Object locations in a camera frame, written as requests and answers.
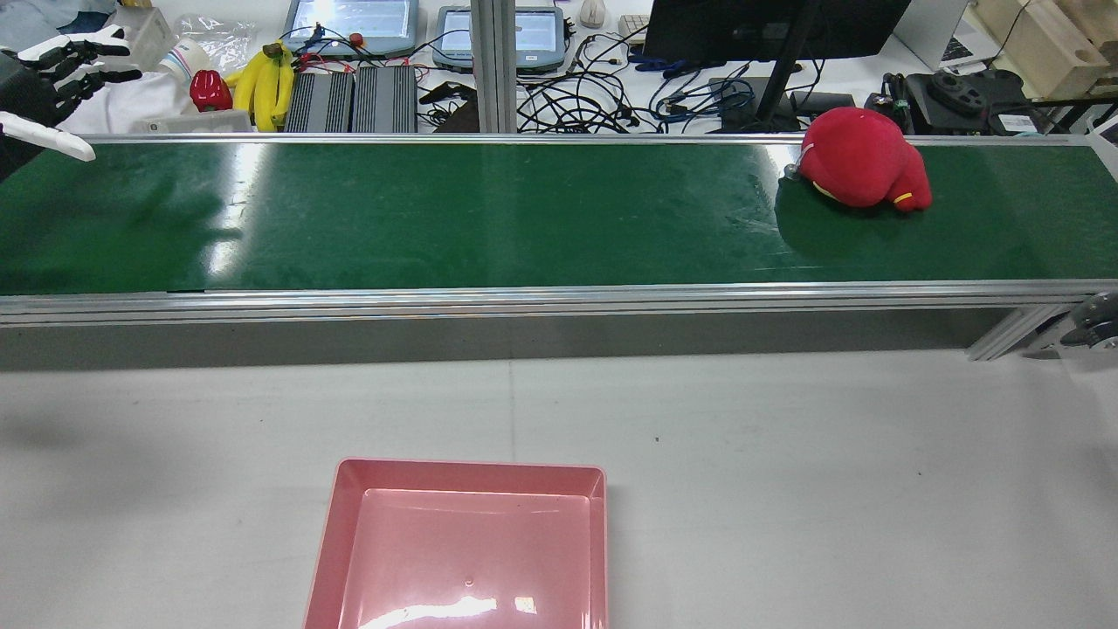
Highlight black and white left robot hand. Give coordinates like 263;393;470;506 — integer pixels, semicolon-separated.
0;24;145;183

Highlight red plush toy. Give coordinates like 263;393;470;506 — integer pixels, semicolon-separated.
783;107;933;213

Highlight black handheld object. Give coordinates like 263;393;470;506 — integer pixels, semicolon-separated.
419;80;480;132

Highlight pink plastic basket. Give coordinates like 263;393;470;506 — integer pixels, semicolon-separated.
303;458;608;629

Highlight blue cloth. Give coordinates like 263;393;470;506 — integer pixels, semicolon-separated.
0;0;119;45

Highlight white cloth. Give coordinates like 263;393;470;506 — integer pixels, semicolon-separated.
66;72;197;134

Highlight translucent plastic box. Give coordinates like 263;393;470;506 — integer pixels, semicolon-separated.
109;7;176;71

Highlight white paper cup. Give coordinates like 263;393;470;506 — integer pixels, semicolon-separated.
157;39;212;84

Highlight white flat device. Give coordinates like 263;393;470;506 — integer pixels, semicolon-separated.
140;109;254;134

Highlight red bell pepper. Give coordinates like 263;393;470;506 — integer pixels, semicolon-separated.
190;70;234;113

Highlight clear plastic bag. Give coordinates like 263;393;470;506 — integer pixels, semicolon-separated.
175;13;259;71

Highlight yellow banana bunch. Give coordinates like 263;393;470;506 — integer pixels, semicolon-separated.
225;42;296;132

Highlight black finned power unit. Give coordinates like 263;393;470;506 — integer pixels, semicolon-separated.
284;68;355;134
352;66;418;134

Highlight red and black test leads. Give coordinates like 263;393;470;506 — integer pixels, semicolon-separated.
293;26;368;75

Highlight grey teach pendant tablet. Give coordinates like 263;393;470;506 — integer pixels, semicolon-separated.
432;4;569;75
281;0;420;58

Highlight black Huawei monitor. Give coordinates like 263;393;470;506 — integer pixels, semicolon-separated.
642;0;914;132

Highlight silver laptop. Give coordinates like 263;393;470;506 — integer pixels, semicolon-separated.
891;0;1001;73

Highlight wooden box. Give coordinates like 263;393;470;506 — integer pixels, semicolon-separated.
974;0;1118;101

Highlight aluminium profile post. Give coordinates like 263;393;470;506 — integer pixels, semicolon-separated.
470;0;518;134

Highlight green conveyor belt with aluminium frame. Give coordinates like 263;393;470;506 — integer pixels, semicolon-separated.
0;133;1118;363

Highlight black cable tangle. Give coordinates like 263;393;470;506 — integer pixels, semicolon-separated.
515;31;669;134

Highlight blue cable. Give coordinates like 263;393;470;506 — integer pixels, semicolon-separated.
629;52;756;119

